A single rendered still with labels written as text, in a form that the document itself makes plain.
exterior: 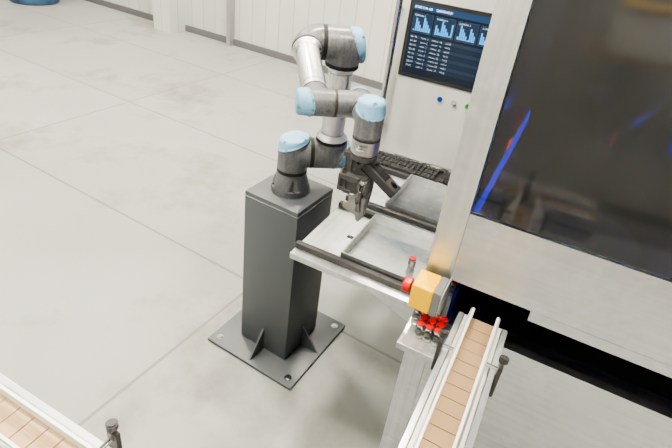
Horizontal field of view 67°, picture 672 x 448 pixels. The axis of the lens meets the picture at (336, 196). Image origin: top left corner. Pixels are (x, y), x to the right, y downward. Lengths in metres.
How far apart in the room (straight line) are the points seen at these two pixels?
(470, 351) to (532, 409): 0.30
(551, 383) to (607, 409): 0.13
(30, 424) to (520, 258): 1.03
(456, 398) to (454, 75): 1.38
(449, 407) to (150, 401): 1.42
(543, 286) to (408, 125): 1.22
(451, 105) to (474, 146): 1.09
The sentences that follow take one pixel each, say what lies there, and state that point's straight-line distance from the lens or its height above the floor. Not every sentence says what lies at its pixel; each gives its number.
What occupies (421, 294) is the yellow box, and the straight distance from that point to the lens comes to 1.24.
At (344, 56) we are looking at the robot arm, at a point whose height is 1.35.
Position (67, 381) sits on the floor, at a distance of 2.43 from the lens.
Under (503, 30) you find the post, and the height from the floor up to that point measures 1.61.
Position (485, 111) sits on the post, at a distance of 1.11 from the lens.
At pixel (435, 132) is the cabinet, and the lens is 2.27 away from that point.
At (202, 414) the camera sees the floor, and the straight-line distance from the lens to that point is 2.23.
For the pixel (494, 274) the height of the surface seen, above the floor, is 1.08.
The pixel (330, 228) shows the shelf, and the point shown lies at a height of 0.88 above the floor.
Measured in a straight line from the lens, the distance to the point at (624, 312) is 1.28.
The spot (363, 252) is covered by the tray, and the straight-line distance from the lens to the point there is 1.55.
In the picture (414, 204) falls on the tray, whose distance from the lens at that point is 1.84.
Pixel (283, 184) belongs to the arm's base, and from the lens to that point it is 1.92.
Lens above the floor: 1.80
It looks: 31 degrees down
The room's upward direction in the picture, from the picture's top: 8 degrees clockwise
